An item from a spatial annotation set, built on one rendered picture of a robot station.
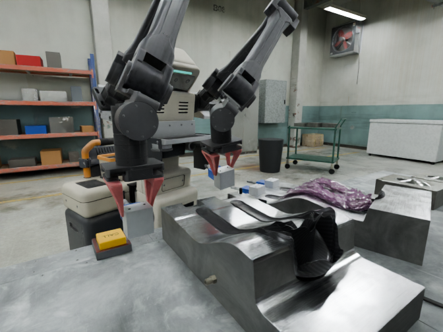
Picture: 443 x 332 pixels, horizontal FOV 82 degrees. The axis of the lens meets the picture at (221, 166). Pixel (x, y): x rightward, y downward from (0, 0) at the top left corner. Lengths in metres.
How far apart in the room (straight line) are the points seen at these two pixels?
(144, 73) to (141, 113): 0.10
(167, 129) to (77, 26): 5.25
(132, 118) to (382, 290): 0.47
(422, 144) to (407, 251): 6.48
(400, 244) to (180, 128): 0.80
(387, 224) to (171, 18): 0.65
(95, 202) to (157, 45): 0.85
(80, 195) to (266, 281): 0.95
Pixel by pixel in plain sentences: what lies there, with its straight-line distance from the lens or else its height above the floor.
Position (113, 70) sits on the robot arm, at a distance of 0.83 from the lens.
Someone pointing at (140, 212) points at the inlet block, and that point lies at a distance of 0.50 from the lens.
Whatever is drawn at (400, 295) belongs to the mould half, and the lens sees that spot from 0.52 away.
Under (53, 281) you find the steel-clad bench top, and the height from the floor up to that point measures 0.80.
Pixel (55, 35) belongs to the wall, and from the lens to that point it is 6.09.
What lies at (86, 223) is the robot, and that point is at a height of 0.67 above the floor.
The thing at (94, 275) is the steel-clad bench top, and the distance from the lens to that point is 0.65.
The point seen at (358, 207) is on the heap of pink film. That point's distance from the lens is 0.80.
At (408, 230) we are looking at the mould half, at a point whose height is 0.88.
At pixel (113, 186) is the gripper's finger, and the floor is 1.02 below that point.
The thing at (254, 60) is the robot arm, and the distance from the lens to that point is 0.73.
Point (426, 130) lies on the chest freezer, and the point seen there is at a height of 0.72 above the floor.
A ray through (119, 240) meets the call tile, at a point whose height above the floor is 0.83.
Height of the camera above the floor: 1.14
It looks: 12 degrees down
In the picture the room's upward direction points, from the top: straight up
